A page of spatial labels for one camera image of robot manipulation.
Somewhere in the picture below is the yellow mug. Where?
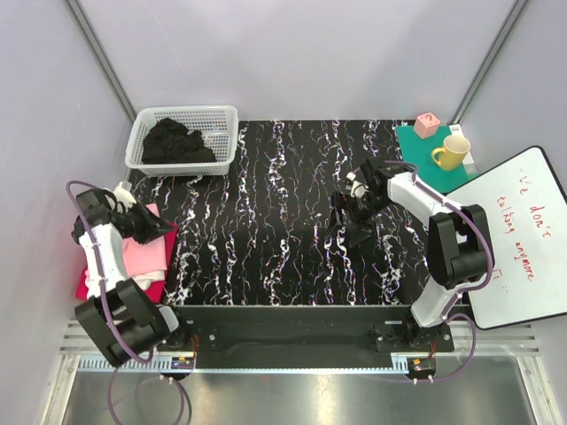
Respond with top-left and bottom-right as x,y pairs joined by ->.
431,135 -> 470,171

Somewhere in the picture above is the pink t shirt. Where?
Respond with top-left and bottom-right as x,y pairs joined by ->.
119,202 -> 170,276

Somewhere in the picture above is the green cutting mat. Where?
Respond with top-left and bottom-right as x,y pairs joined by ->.
396,124 -> 478,193

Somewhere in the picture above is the pink cube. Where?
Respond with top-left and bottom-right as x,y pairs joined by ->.
413,112 -> 440,139

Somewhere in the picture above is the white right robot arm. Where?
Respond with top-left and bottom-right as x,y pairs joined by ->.
326,158 -> 495,352

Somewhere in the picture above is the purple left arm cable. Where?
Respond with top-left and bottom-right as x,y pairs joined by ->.
66,180 -> 191,419

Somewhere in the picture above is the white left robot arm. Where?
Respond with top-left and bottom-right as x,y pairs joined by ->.
66,180 -> 191,367

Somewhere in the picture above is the white whiteboard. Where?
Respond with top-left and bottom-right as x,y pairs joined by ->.
448,146 -> 566,329

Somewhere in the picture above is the white folded t shirt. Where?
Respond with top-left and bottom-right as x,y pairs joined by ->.
83,269 -> 166,290

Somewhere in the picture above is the black t shirt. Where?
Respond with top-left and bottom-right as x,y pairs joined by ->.
142,118 -> 216,165

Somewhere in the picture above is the magenta folded t shirt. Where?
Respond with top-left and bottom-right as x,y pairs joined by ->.
75,220 -> 179,306

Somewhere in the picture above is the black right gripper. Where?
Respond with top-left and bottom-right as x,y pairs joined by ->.
324,191 -> 392,249

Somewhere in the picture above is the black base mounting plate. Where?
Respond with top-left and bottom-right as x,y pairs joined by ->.
174,305 -> 454,353

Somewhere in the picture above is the white plastic basket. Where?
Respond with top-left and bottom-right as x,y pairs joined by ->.
125,105 -> 239,177

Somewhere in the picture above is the white slotted cable duct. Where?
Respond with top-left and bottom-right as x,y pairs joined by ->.
78,353 -> 411,374

